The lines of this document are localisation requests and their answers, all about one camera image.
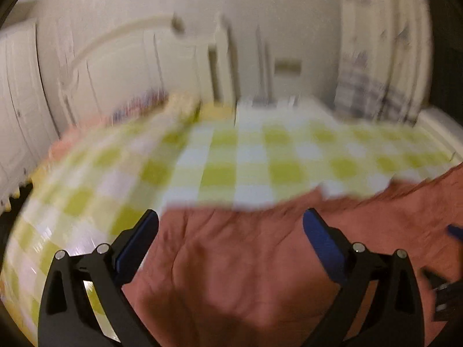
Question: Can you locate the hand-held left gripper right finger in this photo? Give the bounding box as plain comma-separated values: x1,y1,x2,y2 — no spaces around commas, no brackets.
302,208,425,347

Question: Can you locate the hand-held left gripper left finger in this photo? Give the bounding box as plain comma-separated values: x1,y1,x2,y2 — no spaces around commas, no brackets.
37,209,160,347

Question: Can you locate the rust quilted jacket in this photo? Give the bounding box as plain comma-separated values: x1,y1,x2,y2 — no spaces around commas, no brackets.
121,163,463,347

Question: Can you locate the white window sill platform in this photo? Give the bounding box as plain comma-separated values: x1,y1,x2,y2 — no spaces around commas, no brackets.
416,108,463,156

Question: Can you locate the orange bedding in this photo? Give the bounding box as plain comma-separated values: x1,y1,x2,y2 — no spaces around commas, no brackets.
49,116,109,160

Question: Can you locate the green checkered plastic sheet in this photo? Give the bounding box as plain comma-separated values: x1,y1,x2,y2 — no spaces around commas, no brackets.
0,114,463,340

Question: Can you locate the patterned round pillow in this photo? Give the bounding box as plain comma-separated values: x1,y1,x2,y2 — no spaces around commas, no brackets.
112,90,170,121

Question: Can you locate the yellow pillow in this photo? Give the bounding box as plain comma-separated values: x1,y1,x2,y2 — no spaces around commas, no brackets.
166,94,203,121

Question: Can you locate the cream wooden headboard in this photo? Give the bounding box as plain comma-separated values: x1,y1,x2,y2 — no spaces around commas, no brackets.
60,12,241,123

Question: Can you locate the white wardrobe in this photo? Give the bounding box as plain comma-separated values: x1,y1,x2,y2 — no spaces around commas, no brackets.
0,20,60,203

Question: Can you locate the dark window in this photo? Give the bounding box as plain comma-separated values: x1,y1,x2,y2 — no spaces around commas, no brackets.
430,0,463,112

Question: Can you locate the boat print curtain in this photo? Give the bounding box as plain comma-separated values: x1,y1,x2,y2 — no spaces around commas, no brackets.
335,0,435,125

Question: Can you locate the beige wall socket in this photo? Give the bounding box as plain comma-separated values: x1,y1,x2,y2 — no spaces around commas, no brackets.
274,58,302,76

